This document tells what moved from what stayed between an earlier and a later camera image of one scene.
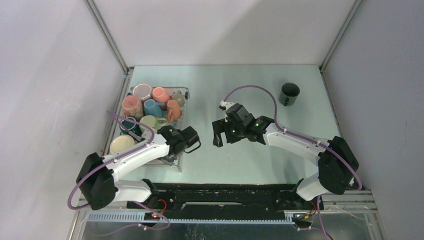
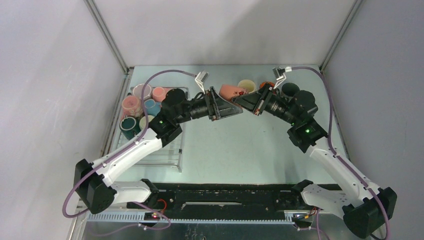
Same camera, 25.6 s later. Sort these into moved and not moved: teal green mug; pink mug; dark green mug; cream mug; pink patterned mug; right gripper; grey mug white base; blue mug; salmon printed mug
Moved: cream mug; salmon printed mug; right gripper
Not moved: pink mug; grey mug white base; teal green mug; pink patterned mug; dark green mug; blue mug
